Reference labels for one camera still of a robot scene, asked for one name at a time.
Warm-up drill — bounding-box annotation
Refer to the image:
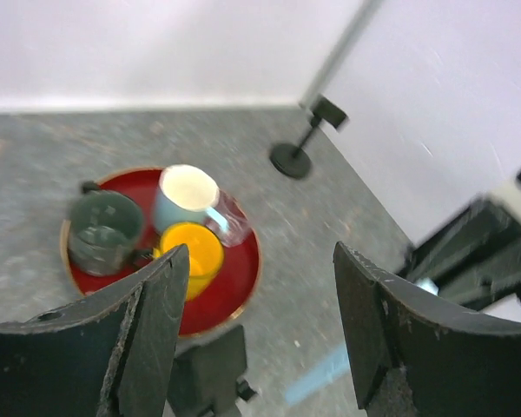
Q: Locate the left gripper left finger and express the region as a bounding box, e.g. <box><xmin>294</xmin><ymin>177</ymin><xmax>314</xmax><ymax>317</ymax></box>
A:
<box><xmin>0</xmin><ymin>245</ymin><xmax>189</xmax><ymax>416</ymax></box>

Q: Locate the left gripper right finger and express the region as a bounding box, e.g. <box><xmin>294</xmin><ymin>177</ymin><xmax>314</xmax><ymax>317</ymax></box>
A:
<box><xmin>333</xmin><ymin>242</ymin><xmax>521</xmax><ymax>416</ymax></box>

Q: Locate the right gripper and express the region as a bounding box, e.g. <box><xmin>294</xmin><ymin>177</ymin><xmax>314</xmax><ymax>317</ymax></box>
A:
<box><xmin>397</xmin><ymin>197</ymin><xmax>521</xmax><ymax>311</ymax></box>

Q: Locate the black round-base phone stand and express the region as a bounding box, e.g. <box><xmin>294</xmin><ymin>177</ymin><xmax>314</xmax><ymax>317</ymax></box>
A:
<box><xmin>269</xmin><ymin>96</ymin><xmax>348</xmax><ymax>180</ymax></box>

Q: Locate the black folding phone stand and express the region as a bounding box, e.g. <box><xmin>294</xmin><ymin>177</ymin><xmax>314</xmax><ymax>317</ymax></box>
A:
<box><xmin>167</xmin><ymin>325</ymin><xmax>257</xmax><ymax>416</ymax></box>

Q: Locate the dark green mug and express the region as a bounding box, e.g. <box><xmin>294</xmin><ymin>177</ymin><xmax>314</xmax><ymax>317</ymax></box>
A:
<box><xmin>68</xmin><ymin>181</ymin><xmax>153</xmax><ymax>277</ymax></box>

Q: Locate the yellow mug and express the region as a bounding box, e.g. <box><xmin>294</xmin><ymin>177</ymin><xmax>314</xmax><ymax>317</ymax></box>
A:
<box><xmin>153</xmin><ymin>222</ymin><xmax>225</xmax><ymax>301</ymax></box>

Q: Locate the light blue mug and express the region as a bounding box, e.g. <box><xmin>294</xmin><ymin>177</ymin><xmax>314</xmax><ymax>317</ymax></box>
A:
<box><xmin>152</xmin><ymin>164</ymin><xmax>229</xmax><ymax>235</ymax></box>

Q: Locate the clear glass cup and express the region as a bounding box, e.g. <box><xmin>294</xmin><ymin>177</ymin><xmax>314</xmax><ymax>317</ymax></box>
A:
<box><xmin>204</xmin><ymin>191</ymin><xmax>252</xmax><ymax>248</ymax></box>

